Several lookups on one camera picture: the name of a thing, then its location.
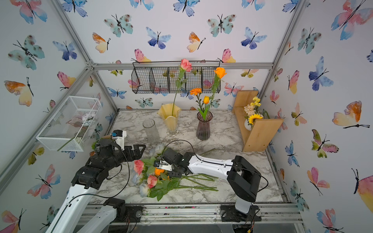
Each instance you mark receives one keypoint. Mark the orange marigold flower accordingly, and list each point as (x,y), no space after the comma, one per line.
(200,101)

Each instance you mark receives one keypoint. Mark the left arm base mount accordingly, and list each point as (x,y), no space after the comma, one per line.
(124,212)

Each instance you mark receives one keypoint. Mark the white blue rose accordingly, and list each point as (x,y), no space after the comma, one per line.
(144,190)
(157,151)

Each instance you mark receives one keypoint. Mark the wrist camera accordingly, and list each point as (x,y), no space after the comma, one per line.
(119,137)
(162,165)

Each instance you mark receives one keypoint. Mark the green succulent in pink pot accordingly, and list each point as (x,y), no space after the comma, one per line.
(93,146)

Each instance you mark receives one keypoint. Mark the orange rose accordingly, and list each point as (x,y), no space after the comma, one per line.
(219,74)
(158,172)

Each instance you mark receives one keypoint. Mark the white mesh wall box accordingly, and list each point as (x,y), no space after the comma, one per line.
(71,125)

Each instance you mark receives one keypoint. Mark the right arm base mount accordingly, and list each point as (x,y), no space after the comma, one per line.
(229,213)

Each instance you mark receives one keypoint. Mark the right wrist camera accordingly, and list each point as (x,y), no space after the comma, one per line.
(162,165)

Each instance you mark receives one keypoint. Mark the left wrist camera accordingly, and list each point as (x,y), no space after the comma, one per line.
(119,137)

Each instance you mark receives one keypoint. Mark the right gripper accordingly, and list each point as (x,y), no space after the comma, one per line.
(173,174)

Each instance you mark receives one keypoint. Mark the sunflower bouquet in white vase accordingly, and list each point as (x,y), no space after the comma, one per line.
(252,113)

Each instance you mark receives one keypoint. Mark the clear glass vase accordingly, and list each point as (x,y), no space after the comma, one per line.
(151,131)

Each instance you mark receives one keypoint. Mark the purple ribbed glass vase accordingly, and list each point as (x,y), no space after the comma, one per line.
(203,129)

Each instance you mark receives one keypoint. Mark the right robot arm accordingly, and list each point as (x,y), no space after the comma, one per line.
(243,178)

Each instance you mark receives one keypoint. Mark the black wire wall basket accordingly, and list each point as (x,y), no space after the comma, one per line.
(161,77)

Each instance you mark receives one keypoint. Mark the pink rose tall stem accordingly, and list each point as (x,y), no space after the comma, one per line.
(185,66)

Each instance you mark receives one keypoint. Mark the wooden wall shelf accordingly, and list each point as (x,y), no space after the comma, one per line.
(262,131)

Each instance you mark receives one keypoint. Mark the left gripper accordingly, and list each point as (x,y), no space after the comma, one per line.
(137,155)

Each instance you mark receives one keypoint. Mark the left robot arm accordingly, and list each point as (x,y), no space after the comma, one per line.
(84,186)

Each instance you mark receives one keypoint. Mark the white blue rose upper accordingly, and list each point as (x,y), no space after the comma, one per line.
(157,151)

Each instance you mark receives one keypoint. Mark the aluminium front rail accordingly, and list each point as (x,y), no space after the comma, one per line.
(164,214)

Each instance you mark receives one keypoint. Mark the yellow ruffled glass vase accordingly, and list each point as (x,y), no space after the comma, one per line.
(170,114)

